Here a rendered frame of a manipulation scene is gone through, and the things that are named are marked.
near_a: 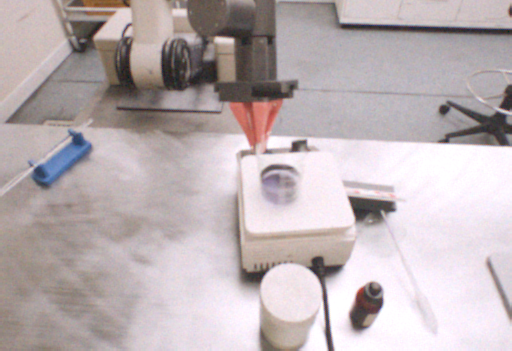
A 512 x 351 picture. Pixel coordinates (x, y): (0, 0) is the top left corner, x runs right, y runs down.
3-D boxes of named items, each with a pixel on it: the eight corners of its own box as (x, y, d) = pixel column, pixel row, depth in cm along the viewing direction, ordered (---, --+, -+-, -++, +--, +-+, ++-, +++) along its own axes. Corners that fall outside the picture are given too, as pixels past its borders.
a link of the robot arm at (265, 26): (283, -9, 46) (247, -3, 49) (255, -19, 40) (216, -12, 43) (284, 45, 48) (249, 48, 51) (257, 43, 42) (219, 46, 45)
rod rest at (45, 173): (78, 141, 61) (71, 124, 58) (93, 146, 60) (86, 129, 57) (32, 179, 54) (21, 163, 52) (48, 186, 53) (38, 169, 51)
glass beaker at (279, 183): (293, 173, 44) (299, 121, 38) (309, 207, 40) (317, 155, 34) (246, 182, 43) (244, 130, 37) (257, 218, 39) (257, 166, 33)
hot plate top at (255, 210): (240, 160, 46) (239, 155, 46) (330, 155, 47) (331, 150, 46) (245, 238, 38) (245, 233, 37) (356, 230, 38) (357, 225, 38)
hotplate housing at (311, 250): (236, 162, 57) (233, 123, 52) (316, 157, 58) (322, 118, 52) (243, 295, 41) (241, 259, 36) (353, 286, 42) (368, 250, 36)
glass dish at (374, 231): (375, 212, 50) (379, 202, 48) (410, 237, 47) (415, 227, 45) (351, 234, 47) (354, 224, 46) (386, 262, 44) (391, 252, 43)
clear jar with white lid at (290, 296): (323, 317, 39) (334, 283, 34) (295, 365, 36) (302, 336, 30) (278, 287, 42) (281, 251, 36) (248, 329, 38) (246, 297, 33)
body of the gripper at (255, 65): (285, 96, 44) (284, 33, 42) (212, 96, 48) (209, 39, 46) (299, 92, 50) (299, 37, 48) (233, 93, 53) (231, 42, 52)
